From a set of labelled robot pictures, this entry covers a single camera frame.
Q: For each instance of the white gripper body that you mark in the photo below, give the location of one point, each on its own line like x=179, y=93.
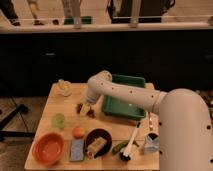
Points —
x=86, y=109

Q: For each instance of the dark red grape bunch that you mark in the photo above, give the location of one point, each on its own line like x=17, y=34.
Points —
x=78, y=109

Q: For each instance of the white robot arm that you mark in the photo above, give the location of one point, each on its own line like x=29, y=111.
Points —
x=185, y=125

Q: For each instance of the green plastic tray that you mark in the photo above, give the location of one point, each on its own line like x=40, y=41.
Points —
x=117, y=108

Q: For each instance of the clear glass with yellow item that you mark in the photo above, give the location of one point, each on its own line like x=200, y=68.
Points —
x=64, y=87

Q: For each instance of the orange fruit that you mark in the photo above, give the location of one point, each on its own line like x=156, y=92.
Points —
x=78, y=132

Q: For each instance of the dark brown bowl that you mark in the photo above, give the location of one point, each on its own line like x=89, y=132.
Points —
x=92, y=135

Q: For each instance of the small green cup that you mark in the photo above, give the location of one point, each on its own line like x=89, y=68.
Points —
x=58, y=120

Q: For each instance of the tan bread piece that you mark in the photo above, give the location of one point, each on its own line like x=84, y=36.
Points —
x=96, y=145

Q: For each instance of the blue sponge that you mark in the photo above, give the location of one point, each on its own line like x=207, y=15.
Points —
x=77, y=150

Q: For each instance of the green pepper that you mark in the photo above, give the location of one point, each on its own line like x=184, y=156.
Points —
x=121, y=145

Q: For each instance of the orange plastic bowl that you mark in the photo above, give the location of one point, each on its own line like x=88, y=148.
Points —
x=48, y=149

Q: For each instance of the silver fork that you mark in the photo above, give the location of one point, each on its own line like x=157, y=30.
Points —
x=150, y=122

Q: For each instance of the black chair base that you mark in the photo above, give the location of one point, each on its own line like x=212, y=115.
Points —
x=7, y=124

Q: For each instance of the white handled dish brush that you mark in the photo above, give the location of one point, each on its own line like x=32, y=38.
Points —
x=125, y=152

